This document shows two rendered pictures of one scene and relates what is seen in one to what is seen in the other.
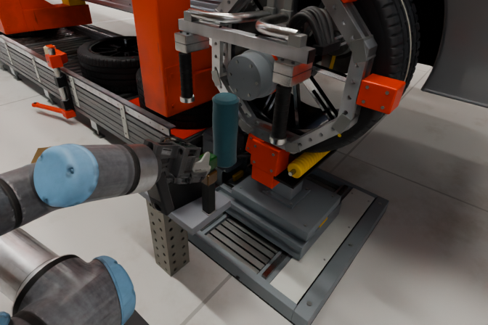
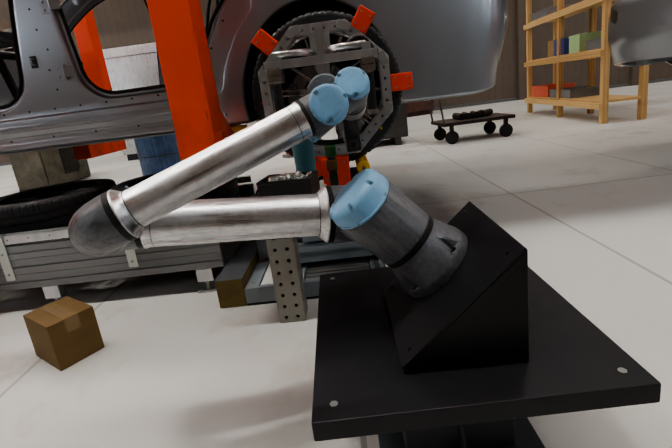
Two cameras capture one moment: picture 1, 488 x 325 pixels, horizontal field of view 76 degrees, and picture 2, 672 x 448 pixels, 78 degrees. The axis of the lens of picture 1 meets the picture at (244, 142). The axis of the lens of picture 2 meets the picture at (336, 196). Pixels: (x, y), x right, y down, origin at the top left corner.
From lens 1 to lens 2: 1.13 m
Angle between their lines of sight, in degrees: 37
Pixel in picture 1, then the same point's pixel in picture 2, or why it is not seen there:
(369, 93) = (398, 80)
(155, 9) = (201, 80)
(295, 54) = (369, 52)
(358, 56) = (384, 61)
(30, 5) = not seen: outside the picture
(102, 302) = not seen: hidden behind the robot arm
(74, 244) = (175, 361)
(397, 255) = not seen: hidden behind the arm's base
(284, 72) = (369, 62)
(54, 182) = (356, 81)
